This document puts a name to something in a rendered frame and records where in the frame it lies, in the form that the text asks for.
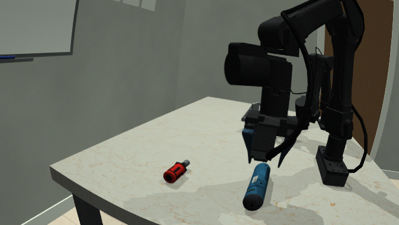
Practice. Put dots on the grey metal bracket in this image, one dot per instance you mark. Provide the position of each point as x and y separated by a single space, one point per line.
255 106

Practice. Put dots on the dark blue nut driver barrel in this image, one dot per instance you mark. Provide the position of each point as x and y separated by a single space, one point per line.
255 194

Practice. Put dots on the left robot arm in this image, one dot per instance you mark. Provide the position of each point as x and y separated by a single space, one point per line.
250 65

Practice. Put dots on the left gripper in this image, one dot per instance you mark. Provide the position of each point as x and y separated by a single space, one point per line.
271 121

